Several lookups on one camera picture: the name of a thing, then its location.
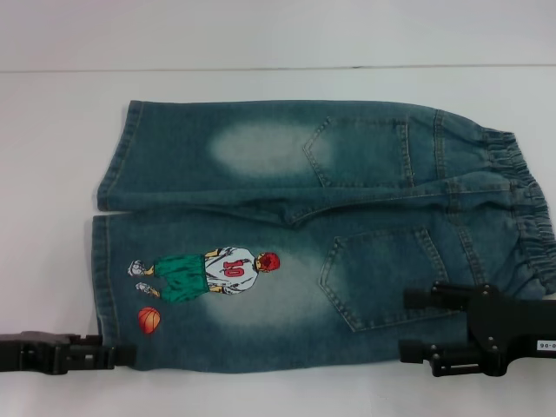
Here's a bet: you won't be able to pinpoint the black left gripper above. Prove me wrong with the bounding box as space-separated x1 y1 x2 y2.
0 330 137 377

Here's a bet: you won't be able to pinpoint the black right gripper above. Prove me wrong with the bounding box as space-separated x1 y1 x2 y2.
398 281 556 378

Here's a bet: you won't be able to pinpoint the blue denim shorts with print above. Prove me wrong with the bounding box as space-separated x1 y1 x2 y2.
89 99 556 375

